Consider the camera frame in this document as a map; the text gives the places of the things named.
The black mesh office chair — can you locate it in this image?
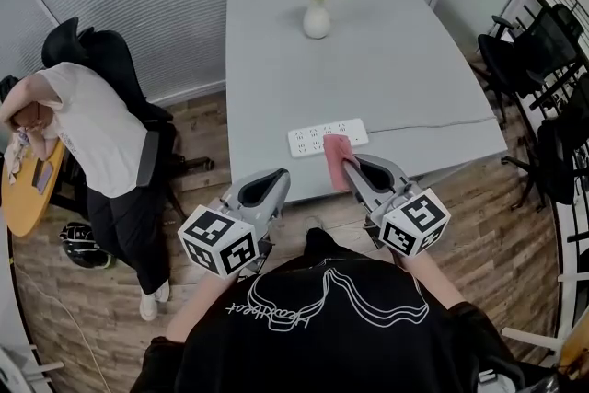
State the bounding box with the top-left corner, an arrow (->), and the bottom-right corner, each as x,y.
476,3 -> 585,107
501,73 -> 589,211

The white power strip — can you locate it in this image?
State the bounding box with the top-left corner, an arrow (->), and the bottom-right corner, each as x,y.
287,118 -> 370,159

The person's right forearm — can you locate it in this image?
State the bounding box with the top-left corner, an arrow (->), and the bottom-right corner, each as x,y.
395,250 -> 468,309

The white wooden rack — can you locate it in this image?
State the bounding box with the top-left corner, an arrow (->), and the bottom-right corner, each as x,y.
0,344 -> 65,393

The person's black printed shirt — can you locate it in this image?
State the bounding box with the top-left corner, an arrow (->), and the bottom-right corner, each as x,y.
131,227 -> 525,393

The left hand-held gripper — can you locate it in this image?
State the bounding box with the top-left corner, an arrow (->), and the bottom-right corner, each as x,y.
177,168 -> 293,280

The black high-back office chair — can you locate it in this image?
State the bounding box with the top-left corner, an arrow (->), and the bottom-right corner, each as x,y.
40,17 -> 215,222

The thin white floor cable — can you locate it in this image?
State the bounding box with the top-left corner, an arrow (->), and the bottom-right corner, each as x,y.
13,266 -> 111,393

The black helmet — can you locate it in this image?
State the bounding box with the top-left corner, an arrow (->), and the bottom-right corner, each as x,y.
58,221 -> 116,271

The pink cloth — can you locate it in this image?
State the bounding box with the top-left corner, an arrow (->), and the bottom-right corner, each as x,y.
322,133 -> 361,192

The white furniture frame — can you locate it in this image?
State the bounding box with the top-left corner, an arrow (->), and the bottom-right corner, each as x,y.
501,273 -> 589,369

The purple phone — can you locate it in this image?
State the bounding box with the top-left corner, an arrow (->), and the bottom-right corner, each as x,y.
31,160 -> 55,194

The round yellow wooden table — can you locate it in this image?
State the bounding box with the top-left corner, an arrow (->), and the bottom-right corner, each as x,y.
0,137 -> 68,238

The person's left forearm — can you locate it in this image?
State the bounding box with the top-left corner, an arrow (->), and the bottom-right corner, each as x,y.
165,271 -> 240,344

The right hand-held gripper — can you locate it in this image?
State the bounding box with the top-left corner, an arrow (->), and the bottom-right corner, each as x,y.
342,153 -> 451,258

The crumpled beige rag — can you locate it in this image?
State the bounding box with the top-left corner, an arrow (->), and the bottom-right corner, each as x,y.
3,128 -> 31,185

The black swivel chair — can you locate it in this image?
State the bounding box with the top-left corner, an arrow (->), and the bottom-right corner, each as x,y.
0,75 -> 19,102

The white power strip cable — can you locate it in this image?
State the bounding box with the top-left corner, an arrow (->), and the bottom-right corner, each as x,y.
367,116 -> 498,134

